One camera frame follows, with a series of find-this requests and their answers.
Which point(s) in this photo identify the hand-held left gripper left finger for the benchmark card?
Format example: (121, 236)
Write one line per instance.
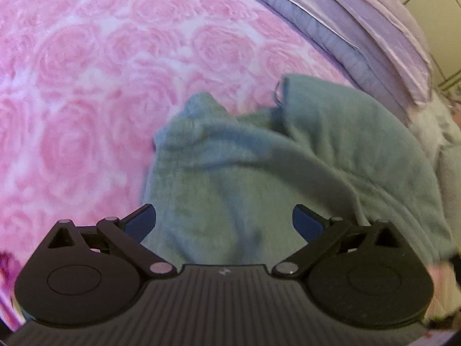
(142, 220)

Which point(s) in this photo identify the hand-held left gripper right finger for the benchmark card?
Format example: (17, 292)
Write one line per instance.
(306, 220)

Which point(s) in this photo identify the pale plush toy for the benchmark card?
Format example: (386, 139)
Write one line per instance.
(432, 126)

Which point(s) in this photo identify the pink rose-print blanket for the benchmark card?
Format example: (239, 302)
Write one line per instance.
(72, 79)

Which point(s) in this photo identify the grey-purple pillow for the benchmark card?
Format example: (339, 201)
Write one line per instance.
(324, 25)

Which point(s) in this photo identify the lilac pillow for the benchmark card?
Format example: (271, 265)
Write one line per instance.
(389, 25)

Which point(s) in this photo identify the white wardrobe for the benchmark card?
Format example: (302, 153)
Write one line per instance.
(437, 18)

